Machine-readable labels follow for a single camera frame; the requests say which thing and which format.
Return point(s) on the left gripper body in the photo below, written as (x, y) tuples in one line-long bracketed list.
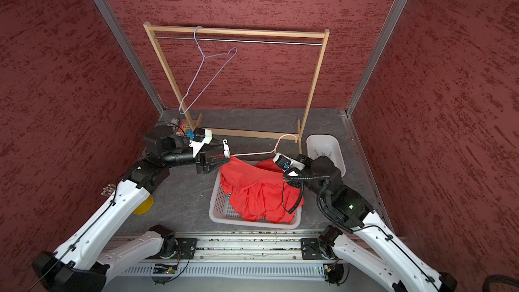
[(200, 161)]

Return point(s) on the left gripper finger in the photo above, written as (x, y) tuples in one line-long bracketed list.
[(214, 149), (215, 163)]

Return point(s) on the white clothespin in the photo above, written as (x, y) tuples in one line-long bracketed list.
[(226, 148)]

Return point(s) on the light blue wire hanger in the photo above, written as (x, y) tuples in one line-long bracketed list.
[(202, 65)]

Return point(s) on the red tank top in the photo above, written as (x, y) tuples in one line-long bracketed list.
[(259, 192)]

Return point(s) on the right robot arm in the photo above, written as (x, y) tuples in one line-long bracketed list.
[(357, 234)]

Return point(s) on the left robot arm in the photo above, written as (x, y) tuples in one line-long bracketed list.
[(78, 263)]

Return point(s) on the colourful marker box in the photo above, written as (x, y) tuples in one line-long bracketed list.
[(183, 129)]

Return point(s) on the white perforated laundry basket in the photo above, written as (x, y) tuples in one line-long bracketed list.
[(221, 211)]

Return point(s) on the yellow pencil cup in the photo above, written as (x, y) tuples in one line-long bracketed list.
[(145, 206)]

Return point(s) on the white plastic tub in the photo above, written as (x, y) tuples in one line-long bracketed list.
[(326, 145)]

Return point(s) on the wooden clothes rack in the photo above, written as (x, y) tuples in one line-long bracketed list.
[(323, 38)]

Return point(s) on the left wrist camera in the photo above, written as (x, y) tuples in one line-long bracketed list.
[(198, 139)]

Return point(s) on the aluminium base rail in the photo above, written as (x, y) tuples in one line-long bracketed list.
[(263, 254)]

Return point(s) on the aluminium corner post left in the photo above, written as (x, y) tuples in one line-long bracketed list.
[(111, 20)]

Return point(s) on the aluminium corner post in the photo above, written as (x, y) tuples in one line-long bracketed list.
[(111, 20), (387, 29)]

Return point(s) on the aluminium corner post right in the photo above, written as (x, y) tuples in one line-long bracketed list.
[(387, 29)]

